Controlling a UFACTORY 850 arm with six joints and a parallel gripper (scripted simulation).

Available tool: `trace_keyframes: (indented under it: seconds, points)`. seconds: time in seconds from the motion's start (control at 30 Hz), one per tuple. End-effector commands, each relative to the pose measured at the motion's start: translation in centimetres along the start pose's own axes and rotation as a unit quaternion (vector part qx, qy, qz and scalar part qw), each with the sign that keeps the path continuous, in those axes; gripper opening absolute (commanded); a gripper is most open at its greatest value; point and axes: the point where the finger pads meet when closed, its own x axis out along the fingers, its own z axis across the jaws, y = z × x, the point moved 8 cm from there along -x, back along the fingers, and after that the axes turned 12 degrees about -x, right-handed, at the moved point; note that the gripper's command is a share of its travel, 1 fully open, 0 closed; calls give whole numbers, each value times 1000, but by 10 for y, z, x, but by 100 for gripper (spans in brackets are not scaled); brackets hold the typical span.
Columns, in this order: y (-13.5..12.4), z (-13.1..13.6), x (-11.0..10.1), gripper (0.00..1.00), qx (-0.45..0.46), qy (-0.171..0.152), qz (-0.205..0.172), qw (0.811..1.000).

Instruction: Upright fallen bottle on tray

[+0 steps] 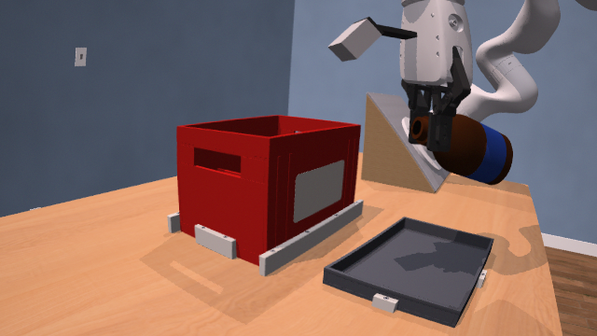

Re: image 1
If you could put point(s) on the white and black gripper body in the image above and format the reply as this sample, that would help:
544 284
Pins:
427 58

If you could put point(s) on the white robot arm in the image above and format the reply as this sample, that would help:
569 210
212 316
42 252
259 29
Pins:
516 91

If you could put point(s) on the red plastic crate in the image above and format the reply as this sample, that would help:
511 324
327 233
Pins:
265 190

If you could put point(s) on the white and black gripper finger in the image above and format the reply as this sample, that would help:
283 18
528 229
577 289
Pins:
440 123
418 102

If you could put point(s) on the brown bottle with blue label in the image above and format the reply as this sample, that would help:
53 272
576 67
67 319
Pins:
477 151

